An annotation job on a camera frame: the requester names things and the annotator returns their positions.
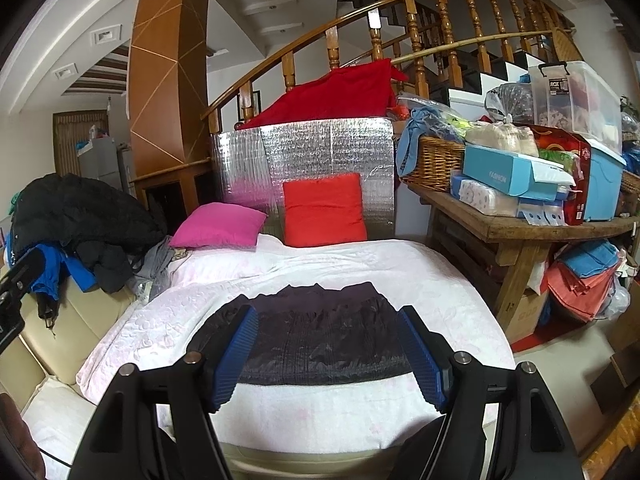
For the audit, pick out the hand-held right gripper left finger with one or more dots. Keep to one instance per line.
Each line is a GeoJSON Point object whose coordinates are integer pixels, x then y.
{"type": "Point", "coordinates": [235, 355]}

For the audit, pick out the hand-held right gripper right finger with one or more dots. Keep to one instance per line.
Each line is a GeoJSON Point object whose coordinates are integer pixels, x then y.
{"type": "Point", "coordinates": [425, 360]}

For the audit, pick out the dark quilted jacket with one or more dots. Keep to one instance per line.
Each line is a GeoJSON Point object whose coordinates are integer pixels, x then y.
{"type": "Point", "coordinates": [320, 340]}

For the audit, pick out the person's left forearm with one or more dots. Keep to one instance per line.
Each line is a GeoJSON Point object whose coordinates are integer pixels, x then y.
{"type": "Point", "coordinates": [15, 435]}

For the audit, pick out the blue jacket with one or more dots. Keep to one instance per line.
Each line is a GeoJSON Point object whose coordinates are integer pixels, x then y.
{"type": "Point", "coordinates": [55, 265]}

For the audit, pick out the cream leather sofa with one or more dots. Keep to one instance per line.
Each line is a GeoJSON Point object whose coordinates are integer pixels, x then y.
{"type": "Point", "coordinates": [85, 310]}

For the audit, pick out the teal cloth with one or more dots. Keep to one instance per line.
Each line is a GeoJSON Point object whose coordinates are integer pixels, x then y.
{"type": "Point", "coordinates": [14, 205]}

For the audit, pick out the black puffer coat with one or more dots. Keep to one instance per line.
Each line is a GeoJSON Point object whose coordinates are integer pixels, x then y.
{"type": "Point", "coordinates": [85, 215]}

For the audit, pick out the white bed blanket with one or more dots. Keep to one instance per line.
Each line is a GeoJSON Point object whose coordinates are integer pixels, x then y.
{"type": "Point", "coordinates": [310, 270]}

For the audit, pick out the red floor mat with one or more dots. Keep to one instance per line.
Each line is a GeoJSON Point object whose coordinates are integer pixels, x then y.
{"type": "Point", "coordinates": [540, 335]}

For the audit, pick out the grey garment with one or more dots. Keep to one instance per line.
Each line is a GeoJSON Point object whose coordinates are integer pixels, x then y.
{"type": "Point", "coordinates": [155, 265]}

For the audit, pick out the pink pillow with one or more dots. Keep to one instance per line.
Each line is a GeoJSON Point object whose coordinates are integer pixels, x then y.
{"type": "Point", "coordinates": [220, 225]}

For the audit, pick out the wooden door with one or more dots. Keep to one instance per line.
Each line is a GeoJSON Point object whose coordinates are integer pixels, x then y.
{"type": "Point", "coordinates": [65, 145]}

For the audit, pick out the grey refrigerator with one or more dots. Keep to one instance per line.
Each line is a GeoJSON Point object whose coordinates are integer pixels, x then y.
{"type": "Point", "coordinates": [100, 160]}

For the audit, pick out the wooden table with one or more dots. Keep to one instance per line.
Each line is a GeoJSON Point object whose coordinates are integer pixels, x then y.
{"type": "Point", "coordinates": [525, 232]}

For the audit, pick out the coral fabric pile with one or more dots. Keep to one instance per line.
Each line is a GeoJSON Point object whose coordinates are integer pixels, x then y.
{"type": "Point", "coordinates": [575, 290]}

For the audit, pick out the red pillow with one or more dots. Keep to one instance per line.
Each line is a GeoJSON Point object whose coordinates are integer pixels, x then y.
{"type": "Point", "coordinates": [322, 210]}

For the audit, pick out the white tissue pack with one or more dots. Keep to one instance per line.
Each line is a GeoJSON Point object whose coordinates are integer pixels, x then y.
{"type": "Point", "coordinates": [480, 197]}

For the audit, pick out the white blue sachet packs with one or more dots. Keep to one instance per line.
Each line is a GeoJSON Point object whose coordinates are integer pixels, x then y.
{"type": "Point", "coordinates": [542, 212]}

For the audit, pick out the blue fabric pile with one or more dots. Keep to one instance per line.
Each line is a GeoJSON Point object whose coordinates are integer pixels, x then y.
{"type": "Point", "coordinates": [590, 260]}

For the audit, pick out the brown cardboard box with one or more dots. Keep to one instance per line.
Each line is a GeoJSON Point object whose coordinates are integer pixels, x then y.
{"type": "Point", "coordinates": [620, 380]}

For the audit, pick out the wicker basket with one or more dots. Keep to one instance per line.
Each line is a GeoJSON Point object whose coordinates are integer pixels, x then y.
{"type": "Point", "coordinates": [435, 160]}
{"type": "Point", "coordinates": [630, 195]}

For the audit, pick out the clear plastic bag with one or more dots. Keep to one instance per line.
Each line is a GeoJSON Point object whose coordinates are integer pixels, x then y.
{"type": "Point", "coordinates": [617, 300]}

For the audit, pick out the teal cardboard box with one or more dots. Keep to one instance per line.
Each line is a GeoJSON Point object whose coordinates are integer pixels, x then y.
{"type": "Point", "coordinates": [500, 170]}

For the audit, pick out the blue cloth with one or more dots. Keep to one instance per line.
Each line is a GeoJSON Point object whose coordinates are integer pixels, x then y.
{"type": "Point", "coordinates": [410, 150]}

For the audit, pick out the square recessed ceiling light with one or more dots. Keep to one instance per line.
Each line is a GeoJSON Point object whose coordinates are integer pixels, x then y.
{"type": "Point", "coordinates": [66, 71]}
{"type": "Point", "coordinates": [106, 35]}

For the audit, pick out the silver foil insulation panel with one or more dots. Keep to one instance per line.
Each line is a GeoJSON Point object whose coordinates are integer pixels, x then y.
{"type": "Point", "coordinates": [320, 145]}

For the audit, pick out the cream filled plastic bag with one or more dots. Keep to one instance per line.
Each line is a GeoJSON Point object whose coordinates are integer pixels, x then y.
{"type": "Point", "coordinates": [500, 137]}

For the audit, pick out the red carton box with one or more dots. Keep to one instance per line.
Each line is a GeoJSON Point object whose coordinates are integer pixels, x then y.
{"type": "Point", "coordinates": [575, 175]}

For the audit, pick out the blue plastic tub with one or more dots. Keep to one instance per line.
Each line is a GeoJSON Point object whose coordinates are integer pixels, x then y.
{"type": "Point", "coordinates": [605, 185]}

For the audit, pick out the wooden pillar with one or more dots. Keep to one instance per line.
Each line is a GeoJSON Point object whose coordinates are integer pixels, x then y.
{"type": "Point", "coordinates": [165, 60]}

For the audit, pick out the grey plastic bag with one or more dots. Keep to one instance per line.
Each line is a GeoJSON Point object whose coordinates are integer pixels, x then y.
{"type": "Point", "coordinates": [510, 100]}

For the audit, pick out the red cloth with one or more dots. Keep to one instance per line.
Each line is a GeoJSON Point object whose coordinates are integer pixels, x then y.
{"type": "Point", "coordinates": [340, 95]}

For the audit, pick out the clear plastic storage box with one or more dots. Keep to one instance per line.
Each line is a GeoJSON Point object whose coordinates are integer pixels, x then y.
{"type": "Point", "coordinates": [575, 105]}

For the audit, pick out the wooden stair railing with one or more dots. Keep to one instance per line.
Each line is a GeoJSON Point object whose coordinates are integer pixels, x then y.
{"type": "Point", "coordinates": [411, 20]}

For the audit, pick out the framed wall picture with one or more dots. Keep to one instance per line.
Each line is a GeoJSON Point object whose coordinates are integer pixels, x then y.
{"type": "Point", "coordinates": [256, 100]}

